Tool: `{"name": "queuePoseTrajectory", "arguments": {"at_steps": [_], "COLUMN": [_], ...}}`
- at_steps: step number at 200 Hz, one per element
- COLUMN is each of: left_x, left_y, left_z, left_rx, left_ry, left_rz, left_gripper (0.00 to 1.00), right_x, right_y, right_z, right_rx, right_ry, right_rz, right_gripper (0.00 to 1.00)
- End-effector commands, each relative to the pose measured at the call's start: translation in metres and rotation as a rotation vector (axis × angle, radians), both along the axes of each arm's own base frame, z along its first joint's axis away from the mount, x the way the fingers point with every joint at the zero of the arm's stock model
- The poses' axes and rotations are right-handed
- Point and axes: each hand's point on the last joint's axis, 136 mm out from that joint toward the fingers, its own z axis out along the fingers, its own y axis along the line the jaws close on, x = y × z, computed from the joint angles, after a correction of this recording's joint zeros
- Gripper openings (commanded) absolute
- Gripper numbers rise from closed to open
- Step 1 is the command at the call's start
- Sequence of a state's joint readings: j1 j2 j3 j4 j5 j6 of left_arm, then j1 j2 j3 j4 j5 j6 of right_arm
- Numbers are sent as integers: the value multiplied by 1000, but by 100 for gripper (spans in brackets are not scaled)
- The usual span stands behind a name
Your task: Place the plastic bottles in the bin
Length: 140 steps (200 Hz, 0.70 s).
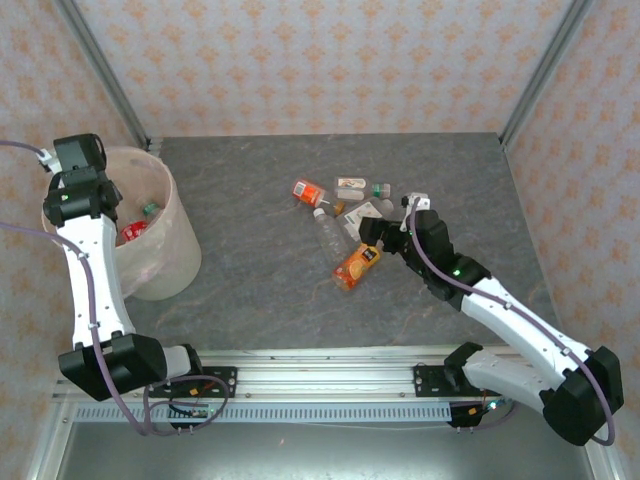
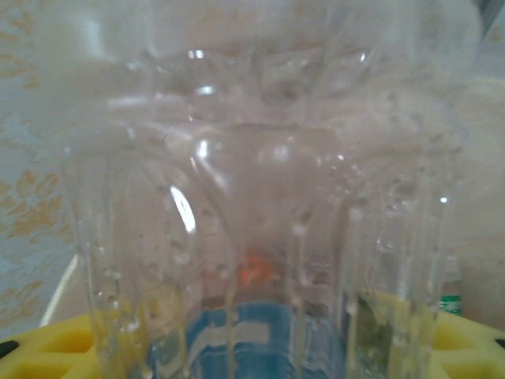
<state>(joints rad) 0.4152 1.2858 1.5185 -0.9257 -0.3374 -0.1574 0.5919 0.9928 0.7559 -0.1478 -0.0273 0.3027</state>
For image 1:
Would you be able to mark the flat bottle green neck label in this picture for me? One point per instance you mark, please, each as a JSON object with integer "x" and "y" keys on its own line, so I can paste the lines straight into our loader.
{"x": 350, "y": 189}

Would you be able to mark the aluminium frame bar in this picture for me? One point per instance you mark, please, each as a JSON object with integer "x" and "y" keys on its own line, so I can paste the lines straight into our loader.
{"x": 602, "y": 465}
{"x": 45, "y": 450}

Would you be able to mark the clear ribbed white cap bottle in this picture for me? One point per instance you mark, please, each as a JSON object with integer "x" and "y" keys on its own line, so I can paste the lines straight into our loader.
{"x": 331, "y": 240}

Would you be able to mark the aluminium frame post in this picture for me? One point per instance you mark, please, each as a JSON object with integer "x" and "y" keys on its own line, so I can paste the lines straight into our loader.
{"x": 106, "y": 75}
{"x": 542, "y": 75}

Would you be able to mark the orange label gold cap bottle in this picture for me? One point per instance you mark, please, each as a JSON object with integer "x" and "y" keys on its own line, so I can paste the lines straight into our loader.
{"x": 307, "y": 192}

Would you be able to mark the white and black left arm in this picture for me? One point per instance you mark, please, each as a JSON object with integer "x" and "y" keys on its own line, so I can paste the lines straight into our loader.
{"x": 95, "y": 280}

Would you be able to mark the steel lower panel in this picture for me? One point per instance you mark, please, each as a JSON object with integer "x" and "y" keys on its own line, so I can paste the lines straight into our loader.
{"x": 325, "y": 455}

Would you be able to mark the small circuit board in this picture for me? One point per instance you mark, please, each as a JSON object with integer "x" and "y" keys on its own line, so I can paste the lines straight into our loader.
{"x": 492, "y": 406}
{"x": 195, "y": 413}

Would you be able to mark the square bottle white label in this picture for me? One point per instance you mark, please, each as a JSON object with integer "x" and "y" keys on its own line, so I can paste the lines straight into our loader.
{"x": 357, "y": 215}

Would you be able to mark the orange juice bottle black label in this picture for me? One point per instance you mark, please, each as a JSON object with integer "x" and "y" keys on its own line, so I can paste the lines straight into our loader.
{"x": 352, "y": 270}

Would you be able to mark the green label plastic bottle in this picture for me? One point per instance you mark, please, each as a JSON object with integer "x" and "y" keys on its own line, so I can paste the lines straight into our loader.
{"x": 150, "y": 210}

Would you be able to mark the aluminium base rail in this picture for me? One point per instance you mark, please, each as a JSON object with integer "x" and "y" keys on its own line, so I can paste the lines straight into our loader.
{"x": 325, "y": 380}

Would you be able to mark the pale round bin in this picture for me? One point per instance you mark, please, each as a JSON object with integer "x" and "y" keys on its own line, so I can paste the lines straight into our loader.
{"x": 165, "y": 260}

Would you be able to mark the black mount plate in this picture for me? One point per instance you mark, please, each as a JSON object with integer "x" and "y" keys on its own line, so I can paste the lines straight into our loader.
{"x": 222, "y": 380}
{"x": 430, "y": 382}

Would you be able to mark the red label plastic bottle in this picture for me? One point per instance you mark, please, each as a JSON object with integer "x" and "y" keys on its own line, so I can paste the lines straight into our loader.
{"x": 134, "y": 231}

